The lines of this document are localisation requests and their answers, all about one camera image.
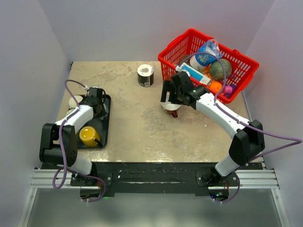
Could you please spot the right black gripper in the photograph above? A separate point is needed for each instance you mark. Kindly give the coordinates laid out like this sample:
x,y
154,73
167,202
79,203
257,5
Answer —
x,y
166,87

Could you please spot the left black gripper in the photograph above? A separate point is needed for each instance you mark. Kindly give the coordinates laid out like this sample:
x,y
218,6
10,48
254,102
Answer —
x,y
102,112

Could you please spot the brown floral mug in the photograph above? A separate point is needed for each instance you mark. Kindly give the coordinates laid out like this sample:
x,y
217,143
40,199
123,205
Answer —
x,y
169,107

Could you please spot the pale blue mug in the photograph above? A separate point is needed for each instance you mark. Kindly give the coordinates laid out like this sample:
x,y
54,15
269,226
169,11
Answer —
x,y
105,107

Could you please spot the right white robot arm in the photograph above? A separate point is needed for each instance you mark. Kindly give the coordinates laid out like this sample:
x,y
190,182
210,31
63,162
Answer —
x,y
247,139

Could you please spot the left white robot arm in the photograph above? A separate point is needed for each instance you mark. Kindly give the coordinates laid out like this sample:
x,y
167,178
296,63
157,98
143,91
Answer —
x,y
64,132

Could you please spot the pale green mug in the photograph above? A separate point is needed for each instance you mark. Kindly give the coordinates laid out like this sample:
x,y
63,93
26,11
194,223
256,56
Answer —
x,y
69,112

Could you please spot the yellow mug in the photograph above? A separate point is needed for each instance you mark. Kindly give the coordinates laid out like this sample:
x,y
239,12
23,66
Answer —
x,y
90,137

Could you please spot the black plastic tray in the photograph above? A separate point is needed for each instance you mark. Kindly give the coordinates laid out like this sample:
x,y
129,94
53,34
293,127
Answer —
x,y
101,125

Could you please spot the blue white box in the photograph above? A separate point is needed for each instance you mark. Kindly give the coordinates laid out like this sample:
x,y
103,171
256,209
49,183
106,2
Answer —
x,y
194,74

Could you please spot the black labelled can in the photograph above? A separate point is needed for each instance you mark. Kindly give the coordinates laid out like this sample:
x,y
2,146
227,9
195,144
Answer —
x,y
145,75

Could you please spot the orange fruit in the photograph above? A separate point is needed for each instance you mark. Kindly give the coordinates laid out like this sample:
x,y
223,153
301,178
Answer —
x,y
215,86

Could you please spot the blue white snack bag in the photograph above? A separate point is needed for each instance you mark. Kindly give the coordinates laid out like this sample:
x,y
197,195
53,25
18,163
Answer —
x,y
205,55

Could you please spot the green melon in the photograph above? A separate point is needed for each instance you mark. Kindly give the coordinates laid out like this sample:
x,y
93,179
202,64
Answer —
x,y
216,70

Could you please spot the purple toy block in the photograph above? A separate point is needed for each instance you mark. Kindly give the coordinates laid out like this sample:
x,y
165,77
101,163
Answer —
x,y
228,90

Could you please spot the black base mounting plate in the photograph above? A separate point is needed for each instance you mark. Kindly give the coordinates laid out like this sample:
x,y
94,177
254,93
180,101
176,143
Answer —
x,y
111,178

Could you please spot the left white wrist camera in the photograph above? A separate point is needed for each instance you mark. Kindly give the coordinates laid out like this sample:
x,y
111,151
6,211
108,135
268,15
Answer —
x,y
88,88

